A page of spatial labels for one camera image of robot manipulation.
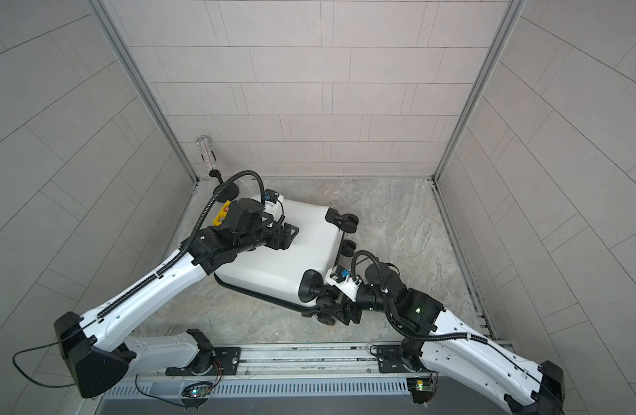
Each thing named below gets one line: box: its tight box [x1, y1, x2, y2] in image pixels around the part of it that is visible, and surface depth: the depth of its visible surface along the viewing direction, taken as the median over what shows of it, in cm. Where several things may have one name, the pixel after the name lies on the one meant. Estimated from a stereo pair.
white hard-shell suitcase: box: [215, 198, 344, 301], surface depth 71 cm
